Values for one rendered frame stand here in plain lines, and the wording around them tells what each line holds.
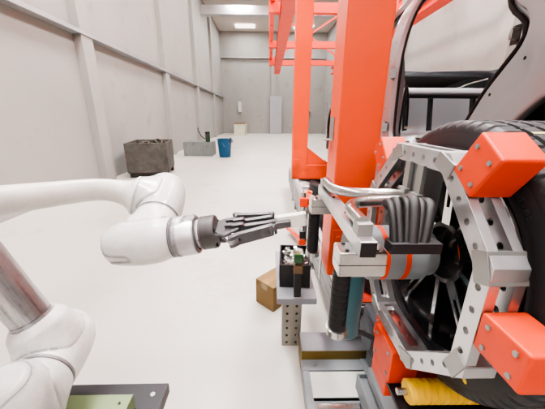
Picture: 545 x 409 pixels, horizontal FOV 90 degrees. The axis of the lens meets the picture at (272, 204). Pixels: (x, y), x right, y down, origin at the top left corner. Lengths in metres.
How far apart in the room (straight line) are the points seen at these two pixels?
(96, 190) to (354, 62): 0.88
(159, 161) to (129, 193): 5.13
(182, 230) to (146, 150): 5.31
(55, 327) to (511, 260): 1.07
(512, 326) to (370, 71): 0.84
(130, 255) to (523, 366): 0.67
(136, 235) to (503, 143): 0.67
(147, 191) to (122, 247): 0.16
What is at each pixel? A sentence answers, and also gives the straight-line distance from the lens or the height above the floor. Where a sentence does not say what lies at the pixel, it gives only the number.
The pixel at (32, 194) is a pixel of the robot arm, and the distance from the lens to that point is 0.75.
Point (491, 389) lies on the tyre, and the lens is 0.76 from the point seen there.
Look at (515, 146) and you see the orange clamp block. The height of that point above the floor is 1.14.
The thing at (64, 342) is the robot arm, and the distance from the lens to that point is 1.03.
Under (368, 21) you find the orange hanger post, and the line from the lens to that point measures 1.12.
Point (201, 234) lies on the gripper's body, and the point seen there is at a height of 0.95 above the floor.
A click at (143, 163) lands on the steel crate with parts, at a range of 5.93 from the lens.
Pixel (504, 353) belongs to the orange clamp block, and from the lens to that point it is 0.57.
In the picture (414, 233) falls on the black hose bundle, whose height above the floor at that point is 0.99.
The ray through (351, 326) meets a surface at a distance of 1.00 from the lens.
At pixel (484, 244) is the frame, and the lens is 0.56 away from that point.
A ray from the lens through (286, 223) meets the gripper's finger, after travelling 0.59.
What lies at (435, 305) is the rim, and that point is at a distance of 0.90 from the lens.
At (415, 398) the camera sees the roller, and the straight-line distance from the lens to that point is 0.90.
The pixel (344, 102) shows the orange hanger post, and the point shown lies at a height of 1.23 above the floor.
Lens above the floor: 1.19
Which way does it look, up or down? 18 degrees down
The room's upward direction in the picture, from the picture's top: straight up
